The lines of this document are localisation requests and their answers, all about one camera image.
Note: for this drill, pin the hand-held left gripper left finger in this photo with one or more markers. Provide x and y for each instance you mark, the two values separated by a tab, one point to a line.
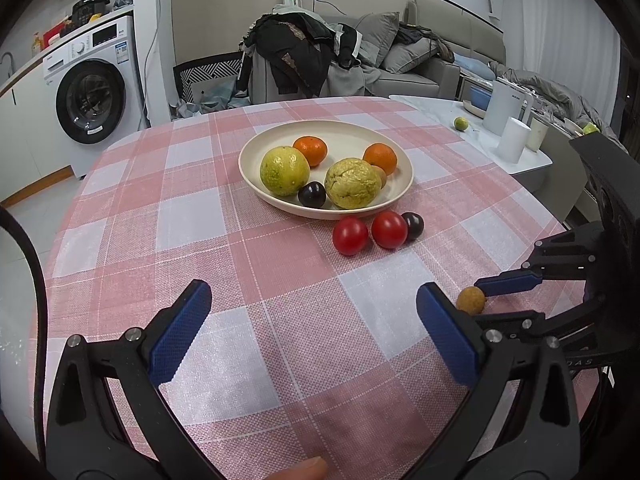
177	332

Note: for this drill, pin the grey pillow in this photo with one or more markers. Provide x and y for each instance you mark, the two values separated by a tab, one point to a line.
377	35
407	57

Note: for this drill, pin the yellow bottle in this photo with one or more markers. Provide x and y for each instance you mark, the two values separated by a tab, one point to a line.
36	46

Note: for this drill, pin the smooth yellow-green citrus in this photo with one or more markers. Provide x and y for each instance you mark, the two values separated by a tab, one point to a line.
284	171

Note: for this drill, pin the white coffee table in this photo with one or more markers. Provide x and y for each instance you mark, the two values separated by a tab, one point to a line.
450	135

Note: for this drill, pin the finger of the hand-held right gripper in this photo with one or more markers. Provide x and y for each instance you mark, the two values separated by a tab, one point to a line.
512	321
505	282

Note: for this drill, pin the cream round plate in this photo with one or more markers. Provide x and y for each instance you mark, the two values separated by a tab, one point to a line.
345	135

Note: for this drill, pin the dark plum by tomatoes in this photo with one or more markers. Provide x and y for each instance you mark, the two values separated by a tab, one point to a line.
415	226

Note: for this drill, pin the grey blanket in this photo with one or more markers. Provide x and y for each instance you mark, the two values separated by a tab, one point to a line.
555	92

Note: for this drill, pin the brown longan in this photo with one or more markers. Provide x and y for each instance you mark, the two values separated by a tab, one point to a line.
470	301
382	177

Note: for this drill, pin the blue plastic bag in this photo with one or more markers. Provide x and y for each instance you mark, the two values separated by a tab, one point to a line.
220	97

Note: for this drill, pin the white kitchen cabinet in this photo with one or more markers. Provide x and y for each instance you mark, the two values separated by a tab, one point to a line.
30	135

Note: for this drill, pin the light blue cushion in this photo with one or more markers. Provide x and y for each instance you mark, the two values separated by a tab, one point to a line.
472	66

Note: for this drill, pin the orange mandarin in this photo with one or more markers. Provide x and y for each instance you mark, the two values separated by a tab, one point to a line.
381	157
311	151

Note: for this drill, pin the green fruit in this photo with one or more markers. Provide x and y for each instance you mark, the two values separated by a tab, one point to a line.
591	129

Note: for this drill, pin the red cherry tomato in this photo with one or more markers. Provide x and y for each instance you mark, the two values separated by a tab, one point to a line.
351	236
389	230

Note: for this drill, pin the white washing machine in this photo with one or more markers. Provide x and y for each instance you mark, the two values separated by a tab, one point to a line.
95	95

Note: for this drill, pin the large dark cherry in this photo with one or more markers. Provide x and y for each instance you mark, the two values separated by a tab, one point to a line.
312	194

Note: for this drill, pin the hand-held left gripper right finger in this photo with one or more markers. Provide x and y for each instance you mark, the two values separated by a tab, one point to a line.
447	335

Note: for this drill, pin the pile of dark clothes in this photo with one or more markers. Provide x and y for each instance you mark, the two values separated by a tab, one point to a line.
295	50

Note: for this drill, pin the brown clothes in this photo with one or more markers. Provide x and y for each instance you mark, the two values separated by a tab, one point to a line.
430	40

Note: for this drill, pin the tall white cup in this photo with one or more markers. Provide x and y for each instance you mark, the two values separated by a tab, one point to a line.
512	140

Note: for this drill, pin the person's left hand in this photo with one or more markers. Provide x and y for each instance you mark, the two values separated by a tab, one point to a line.
300	471

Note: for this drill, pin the grey sofa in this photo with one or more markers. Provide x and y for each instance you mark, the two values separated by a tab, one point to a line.
425	82

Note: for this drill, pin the wrinkled yellow-green guava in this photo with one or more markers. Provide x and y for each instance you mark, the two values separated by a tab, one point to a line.
352	184

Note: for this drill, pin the pink checked tablecloth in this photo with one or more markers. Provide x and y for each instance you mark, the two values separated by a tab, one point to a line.
250	285

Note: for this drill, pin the black pressure cooker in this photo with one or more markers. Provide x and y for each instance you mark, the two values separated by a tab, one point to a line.
90	9

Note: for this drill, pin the red box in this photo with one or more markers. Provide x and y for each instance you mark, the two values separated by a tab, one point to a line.
55	34

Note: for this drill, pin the white curtain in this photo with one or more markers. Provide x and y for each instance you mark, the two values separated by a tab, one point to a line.
565	20

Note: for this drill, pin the small green lime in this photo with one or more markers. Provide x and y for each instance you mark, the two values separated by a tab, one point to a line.
461	123

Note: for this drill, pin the cream cup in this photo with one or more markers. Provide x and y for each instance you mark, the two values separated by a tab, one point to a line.
537	134

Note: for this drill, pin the white kettle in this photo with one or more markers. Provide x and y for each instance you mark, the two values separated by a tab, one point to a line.
505	105

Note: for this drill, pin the metal faucet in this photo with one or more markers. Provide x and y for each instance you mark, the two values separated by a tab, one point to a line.
7	62

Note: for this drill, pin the dark bag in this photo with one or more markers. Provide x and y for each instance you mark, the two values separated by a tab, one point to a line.
124	0

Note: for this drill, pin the black white patterned box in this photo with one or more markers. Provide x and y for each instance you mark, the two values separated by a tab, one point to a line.
205	70

